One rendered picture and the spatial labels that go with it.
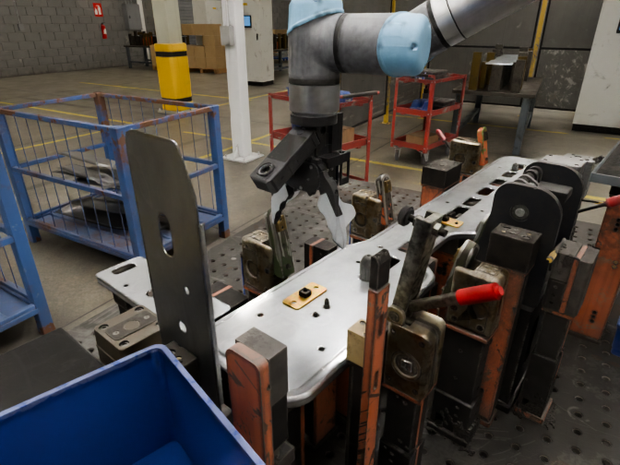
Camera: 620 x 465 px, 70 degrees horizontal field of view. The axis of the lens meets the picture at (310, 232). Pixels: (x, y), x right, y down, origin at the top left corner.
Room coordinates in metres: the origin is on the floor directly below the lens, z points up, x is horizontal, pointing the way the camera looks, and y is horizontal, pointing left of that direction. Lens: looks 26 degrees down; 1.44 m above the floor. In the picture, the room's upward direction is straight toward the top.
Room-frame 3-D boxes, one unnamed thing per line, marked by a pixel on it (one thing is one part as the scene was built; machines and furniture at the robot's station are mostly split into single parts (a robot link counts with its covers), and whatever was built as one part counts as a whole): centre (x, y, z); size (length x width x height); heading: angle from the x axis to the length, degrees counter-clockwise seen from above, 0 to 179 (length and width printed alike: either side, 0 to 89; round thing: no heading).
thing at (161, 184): (0.43, 0.15, 1.17); 0.12 x 0.01 x 0.34; 50
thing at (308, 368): (1.00, -0.33, 1.00); 1.38 x 0.22 x 0.02; 140
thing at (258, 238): (0.80, 0.09, 0.87); 0.12 x 0.09 x 0.35; 50
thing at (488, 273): (0.63, -0.29, 0.88); 0.11 x 0.09 x 0.37; 50
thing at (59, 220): (2.90, 1.31, 0.47); 1.20 x 0.80 x 0.95; 60
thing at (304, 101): (0.68, 0.00, 1.33); 0.08 x 0.08 x 0.05
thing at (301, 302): (0.66, 0.01, 1.01); 0.08 x 0.04 x 0.01; 140
